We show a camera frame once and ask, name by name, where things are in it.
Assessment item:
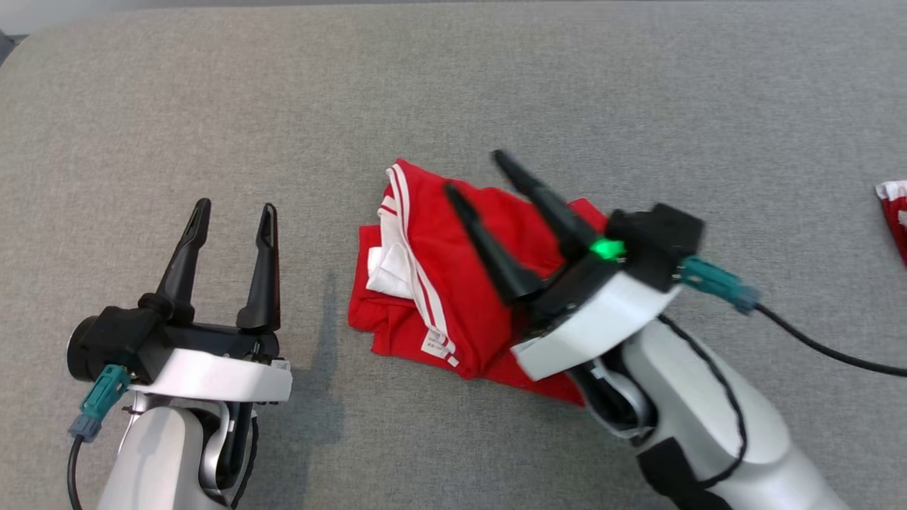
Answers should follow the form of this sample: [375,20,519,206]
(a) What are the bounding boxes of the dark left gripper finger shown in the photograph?
[138,198,212,325]
[236,203,281,332]

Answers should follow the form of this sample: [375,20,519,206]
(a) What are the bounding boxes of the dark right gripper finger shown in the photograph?
[491,149,603,259]
[443,182,543,305]

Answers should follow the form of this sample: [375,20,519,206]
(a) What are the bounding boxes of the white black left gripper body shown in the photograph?
[131,322,293,404]

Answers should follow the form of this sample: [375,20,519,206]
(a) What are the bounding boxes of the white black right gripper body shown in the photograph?
[510,241,675,382]

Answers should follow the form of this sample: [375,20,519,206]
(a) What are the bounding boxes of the red Bulls basketball jersey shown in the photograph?
[347,159,612,406]

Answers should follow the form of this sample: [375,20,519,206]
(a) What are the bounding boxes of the red shorts white waistband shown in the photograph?
[875,180,907,267]

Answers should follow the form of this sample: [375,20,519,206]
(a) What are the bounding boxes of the teal plug left camera cable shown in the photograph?
[66,365,133,510]

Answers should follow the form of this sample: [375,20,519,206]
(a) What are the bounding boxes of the teal plug camera cable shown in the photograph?
[680,256,907,378]
[66,365,133,510]

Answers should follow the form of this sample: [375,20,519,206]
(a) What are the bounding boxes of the teal plug right camera cable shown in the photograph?
[680,256,907,378]

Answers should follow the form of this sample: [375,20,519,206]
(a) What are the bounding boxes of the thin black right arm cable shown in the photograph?
[658,315,749,491]

